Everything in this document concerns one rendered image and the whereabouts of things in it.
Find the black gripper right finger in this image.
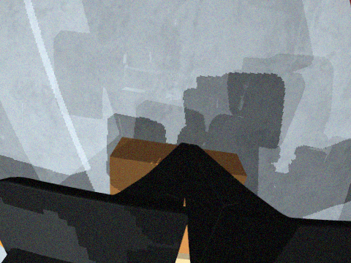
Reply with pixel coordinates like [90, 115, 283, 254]
[184, 144, 351, 263]

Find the pale yellow flat board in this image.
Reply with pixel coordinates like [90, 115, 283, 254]
[176, 254, 190, 263]

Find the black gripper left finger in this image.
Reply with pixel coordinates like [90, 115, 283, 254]
[0, 143, 191, 263]

